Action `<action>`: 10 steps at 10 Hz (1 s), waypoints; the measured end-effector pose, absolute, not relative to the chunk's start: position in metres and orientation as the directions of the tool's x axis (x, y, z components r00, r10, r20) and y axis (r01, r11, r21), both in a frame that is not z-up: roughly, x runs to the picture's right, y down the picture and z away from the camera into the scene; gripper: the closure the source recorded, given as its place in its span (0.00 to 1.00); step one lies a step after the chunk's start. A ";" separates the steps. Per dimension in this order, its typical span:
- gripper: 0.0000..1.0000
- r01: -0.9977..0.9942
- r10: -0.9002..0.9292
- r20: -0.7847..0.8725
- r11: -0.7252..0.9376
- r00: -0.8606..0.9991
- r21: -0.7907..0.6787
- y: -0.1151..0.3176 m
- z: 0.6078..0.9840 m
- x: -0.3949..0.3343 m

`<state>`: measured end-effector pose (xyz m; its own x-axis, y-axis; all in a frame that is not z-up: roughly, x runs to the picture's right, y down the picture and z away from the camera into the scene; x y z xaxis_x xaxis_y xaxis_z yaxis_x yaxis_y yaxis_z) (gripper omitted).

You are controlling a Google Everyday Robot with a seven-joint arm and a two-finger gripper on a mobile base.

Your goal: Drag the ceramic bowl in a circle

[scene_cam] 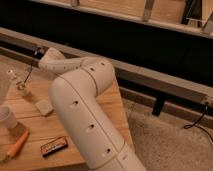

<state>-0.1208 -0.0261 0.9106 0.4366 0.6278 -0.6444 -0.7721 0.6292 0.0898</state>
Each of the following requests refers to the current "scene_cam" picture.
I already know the black cable on table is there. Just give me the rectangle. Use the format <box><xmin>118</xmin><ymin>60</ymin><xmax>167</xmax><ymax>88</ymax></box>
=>
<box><xmin>23</xmin><ymin>47</ymin><xmax>43</xmax><ymax>84</ymax></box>

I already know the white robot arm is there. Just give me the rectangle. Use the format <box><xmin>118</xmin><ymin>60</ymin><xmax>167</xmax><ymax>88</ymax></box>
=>
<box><xmin>39</xmin><ymin>47</ymin><xmax>146</xmax><ymax>171</ymax></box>

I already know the black rail bracket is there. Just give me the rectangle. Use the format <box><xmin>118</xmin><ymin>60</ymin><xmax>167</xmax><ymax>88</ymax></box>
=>
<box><xmin>152</xmin><ymin>95</ymin><xmax>166</xmax><ymax>116</ymax></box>

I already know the black cable on floor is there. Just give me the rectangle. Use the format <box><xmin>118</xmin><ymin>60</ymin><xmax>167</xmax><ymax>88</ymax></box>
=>
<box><xmin>183</xmin><ymin>101</ymin><xmax>213</xmax><ymax>141</ymax></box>

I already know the white plastic cup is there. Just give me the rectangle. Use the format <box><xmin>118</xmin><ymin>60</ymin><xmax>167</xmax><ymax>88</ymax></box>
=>
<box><xmin>0</xmin><ymin>106</ymin><xmax>18</xmax><ymax>129</ymax></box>

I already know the orange carrot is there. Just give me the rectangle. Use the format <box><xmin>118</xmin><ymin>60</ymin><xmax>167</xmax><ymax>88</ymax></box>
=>
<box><xmin>7</xmin><ymin>130</ymin><xmax>30</xmax><ymax>158</ymax></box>

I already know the clear glass bottle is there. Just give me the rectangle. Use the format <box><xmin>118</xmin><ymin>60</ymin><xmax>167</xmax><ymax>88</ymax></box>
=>
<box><xmin>7</xmin><ymin>70</ymin><xmax>29</xmax><ymax>97</ymax></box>

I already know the beige sponge block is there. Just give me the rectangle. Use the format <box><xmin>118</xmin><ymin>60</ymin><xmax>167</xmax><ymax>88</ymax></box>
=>
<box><xmin>35</xmin><ymin>100</ymin><xmax>53</xmax><ymax>116</ymax></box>

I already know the black orange rectangular box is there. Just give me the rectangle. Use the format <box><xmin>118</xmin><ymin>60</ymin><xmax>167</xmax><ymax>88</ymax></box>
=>
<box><xmin>40</xmin><ymin>137</ymin><xmax>68</xmax><ymax>157</ymax></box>

